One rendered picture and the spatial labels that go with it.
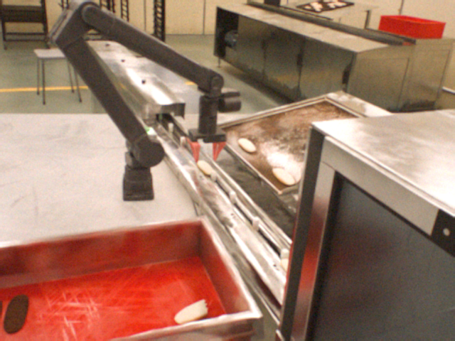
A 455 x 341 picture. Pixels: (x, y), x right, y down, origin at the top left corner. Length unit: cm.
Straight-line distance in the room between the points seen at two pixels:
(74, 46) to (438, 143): 84
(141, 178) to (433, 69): 390
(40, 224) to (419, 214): 99
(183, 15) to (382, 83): 520
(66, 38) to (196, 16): 775
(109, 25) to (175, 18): 758
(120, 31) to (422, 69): 387
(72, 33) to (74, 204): 45
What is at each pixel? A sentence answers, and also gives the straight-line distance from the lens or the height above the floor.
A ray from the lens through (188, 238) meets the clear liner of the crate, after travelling 102.
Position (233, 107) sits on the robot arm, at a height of 105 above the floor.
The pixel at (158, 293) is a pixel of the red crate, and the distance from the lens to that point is 97.
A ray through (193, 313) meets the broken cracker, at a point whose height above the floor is 83.
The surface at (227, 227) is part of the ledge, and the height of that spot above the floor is 86.
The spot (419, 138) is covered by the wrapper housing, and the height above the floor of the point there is 130.
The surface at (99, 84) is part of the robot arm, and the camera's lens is 116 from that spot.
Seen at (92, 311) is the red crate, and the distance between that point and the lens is 94.
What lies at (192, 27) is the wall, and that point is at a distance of 881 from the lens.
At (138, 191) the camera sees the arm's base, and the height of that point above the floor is 84.
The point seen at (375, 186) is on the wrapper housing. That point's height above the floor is 128.
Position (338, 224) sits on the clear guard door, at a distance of 47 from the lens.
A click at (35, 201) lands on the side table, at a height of 82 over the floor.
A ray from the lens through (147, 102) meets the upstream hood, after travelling 179.
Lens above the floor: 146
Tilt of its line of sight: 25 degrees down
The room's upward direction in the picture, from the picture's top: 5 degrees clockwise
